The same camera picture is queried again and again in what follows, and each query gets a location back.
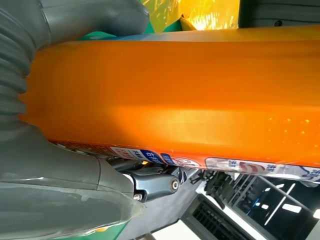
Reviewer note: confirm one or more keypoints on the yellow plastic covered board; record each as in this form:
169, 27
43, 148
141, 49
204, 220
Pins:
210, 13

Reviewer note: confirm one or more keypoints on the black vented equipment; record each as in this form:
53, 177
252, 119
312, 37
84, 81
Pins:
215, 222

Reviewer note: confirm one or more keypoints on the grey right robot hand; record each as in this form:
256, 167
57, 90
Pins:
50, 188

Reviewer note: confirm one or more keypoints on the dark glass cabinet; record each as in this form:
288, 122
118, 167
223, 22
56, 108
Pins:
282, 205

